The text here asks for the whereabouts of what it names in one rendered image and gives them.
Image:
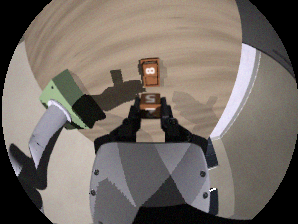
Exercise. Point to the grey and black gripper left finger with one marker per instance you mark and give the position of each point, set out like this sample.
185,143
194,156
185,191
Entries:
126,132

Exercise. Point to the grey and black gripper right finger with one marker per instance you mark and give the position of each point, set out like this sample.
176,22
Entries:
174,132

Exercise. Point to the brown rectangular tray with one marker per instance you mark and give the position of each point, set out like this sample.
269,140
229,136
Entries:
151,81

